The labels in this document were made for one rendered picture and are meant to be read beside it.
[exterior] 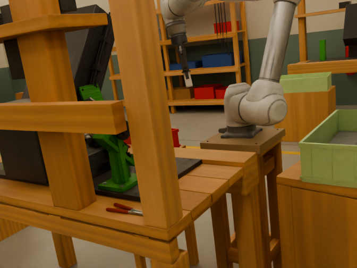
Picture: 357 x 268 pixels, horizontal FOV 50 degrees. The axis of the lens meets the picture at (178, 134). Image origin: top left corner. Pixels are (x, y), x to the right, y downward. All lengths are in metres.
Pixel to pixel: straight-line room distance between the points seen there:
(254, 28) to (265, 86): 5.43
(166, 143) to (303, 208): 0.82
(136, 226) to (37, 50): 0.65
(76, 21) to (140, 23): 0.30
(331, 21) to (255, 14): 1.29
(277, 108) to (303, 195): 0.40
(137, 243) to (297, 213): 0.77
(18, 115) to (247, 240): 1.10
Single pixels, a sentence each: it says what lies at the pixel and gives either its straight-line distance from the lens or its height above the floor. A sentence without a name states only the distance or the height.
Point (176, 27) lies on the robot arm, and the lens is 1.76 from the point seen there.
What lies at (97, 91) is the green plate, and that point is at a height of 1.23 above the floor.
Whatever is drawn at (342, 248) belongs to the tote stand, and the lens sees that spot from 1.74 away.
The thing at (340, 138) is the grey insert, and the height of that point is 0.85.
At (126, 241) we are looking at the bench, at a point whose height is 0.81.
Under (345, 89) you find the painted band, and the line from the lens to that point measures 6.92.
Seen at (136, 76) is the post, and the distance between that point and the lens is 1.05.
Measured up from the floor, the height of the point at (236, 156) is 0.90.
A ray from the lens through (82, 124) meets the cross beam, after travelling 1.17.
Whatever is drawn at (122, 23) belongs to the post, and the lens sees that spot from 1.06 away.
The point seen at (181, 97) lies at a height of 0.31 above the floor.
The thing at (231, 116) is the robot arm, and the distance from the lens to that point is 1.98.
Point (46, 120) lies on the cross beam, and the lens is 1.30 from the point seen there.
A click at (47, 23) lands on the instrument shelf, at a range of 1.22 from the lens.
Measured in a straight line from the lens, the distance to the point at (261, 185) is 1.96.
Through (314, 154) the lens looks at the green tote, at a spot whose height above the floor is 0.91.
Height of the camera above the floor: 1.42
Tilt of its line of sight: 14 degrees down
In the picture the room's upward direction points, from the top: 7 degrees counter-clockwise
